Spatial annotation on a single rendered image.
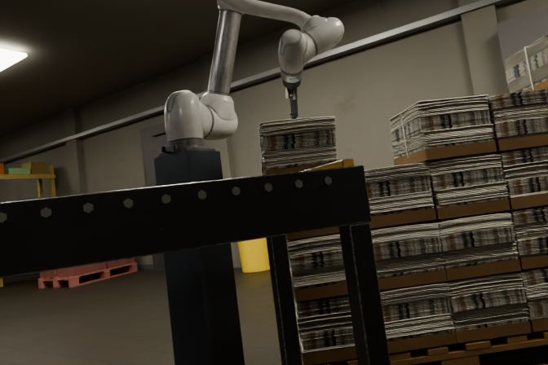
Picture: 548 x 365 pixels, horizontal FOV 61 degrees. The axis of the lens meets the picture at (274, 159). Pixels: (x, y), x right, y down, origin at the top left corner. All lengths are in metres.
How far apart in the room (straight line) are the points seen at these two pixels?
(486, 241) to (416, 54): 3.45
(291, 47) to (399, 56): 3.59
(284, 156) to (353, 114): 3.60
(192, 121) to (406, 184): 0.90
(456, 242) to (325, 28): 0.95
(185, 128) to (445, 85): 3.50
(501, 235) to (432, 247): 0.27
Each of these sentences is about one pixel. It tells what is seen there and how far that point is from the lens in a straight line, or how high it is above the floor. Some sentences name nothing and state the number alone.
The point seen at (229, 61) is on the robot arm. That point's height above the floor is 1.41.
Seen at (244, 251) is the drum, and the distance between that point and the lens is 5.54.
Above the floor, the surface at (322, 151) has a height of 0.92.
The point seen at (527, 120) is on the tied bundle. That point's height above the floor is 0.94.
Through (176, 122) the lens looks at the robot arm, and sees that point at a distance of 1.98.
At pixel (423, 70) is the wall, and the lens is 5.13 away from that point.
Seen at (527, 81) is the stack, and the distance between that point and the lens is 2.40.
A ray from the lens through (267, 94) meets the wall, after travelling 6.00.
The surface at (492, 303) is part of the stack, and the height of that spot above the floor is 0.27.
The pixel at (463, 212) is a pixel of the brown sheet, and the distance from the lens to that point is 1.93.
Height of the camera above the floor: 0.74
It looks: 6 degrees up
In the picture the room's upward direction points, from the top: 7 degrees counter-clockwise
